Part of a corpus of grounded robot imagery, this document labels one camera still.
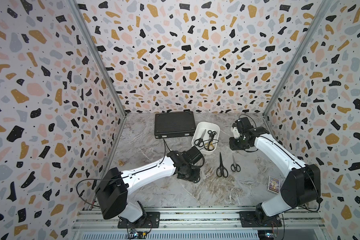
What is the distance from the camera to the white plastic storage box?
102cm

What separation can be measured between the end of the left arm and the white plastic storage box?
30 centimetres

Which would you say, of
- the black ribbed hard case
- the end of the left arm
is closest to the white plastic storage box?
the black ribbed hard case

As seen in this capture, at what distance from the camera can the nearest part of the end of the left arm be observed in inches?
22.2

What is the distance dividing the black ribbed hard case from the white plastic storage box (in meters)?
0.03

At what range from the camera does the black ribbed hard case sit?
1052 mm

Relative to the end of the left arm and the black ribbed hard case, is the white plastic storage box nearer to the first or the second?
the black ribbed hard case
